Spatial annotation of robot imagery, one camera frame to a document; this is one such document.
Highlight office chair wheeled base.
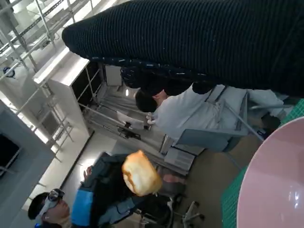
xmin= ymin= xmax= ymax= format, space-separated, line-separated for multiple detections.
xmin=181 ymin=200 xmax=205 ymax=222

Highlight white cabinet dark panels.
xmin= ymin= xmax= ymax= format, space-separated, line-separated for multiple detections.
xmin=33 ymin=51 xmax=105 ymax=112

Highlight white grille appliance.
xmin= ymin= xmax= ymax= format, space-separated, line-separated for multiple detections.
xmin=163 ymin=144 xmax=196 ymax=171

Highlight pink bowl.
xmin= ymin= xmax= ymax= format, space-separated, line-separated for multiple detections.
xmin=237 ymin=116 xmax=304 ymax=228

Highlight black desk device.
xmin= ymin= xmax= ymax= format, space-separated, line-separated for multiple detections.
xmin=117 ymin=122 xmax=141 ymax=140

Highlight bare left robot hand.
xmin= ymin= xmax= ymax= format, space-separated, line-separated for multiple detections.
xmin=70 ymin=152 xmax=167 ymax=228

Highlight gloved right robot hand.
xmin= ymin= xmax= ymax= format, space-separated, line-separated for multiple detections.
xmin=61 ymin=0 xmax=304 ymax=98

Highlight grey desk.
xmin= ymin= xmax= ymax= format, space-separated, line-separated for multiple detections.
xmin=78 ymin=94 xmax=171 ymax=164

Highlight long braided toy bread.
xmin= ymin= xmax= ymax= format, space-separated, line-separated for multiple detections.
xmin=121 ymin=150 xmax=163 ymax=197

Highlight person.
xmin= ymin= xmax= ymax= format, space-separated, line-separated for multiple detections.
xmin=28 ymin=188 xmax=72 ymax=228
xmin=135 ymin=84 xmax=292 ymax=141

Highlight blue black round fixture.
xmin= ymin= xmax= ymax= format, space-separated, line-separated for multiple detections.
xmin=2 ymin=67 xmax=16 ymax=78

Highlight green cutting mat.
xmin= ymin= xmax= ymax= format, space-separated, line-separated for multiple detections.
xmin=220 ymin=98 xmax=304 ymax=228

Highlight white paper sheet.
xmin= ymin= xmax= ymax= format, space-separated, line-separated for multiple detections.
xmin=116 ymin=111 xmax=145 ymax=129

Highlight grey chair with metal legs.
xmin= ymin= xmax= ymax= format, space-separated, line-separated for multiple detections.
xmin=175 ymin=91 xmax=266 ymax=152

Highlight person's hand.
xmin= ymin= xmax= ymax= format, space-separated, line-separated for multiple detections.
xmin=82 ymin=165 xmax=94 ymax=181

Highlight white board panel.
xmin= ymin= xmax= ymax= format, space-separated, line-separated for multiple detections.
xmin=105 ymin=65 xmax=122 ymax=86

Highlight white metal pipe frame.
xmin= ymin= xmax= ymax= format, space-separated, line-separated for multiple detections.
xmin=0 ymin=0 xmax=79 ymax=162

